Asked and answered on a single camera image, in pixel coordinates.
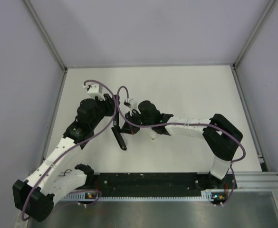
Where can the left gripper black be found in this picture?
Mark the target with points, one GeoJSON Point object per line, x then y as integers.
{"type": "Point", "coordinates": [109, 102]}

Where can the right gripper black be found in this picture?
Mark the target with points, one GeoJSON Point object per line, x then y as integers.
{"type": "Point", "coordinates": [129, 128]}

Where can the black stapler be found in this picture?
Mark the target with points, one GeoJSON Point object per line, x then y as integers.
{"type": "Point", "coordinates": [116, 128]}

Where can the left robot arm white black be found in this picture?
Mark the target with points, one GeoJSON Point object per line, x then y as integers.
{"type": "Point", "coordinates": [38, 194]}

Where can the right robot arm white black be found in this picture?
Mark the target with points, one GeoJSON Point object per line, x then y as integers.
{"type": "Point", "coordinates": [222, 137]}

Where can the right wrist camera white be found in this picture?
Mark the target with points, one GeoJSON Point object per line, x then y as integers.
{"type": "Point", "coordinates": [131, 104]}

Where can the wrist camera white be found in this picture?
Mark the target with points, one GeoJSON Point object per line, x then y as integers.
{"type": "Point", "coordinates": [131, 104]}
{"type": "Point", "coordinates": [95, 91]}

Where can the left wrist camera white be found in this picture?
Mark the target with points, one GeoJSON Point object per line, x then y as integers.
{"type": "Point", "coordinates": [95, 91]}

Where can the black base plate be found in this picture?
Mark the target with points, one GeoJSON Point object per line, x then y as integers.
{"type": "Point", "coordinates": [184, 184]}

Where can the left aluminium corner post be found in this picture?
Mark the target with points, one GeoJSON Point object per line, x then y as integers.
{"type": "Point", "coordinates": [44, 34]}

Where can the aluminium corner post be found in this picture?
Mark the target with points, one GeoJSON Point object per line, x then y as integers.
{"type": "Point", "coordinates": [44, 34]}
{"type": "Point", "coordinates": [255, 32]}

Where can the aluminium frame rail front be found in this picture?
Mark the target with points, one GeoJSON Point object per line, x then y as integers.
{"type": "Point", "coordinates": [257, 181]}

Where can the right aluminium corner post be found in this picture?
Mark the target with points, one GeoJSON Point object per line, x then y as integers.
{"type": "Point", "coordinates": [255, 32]}

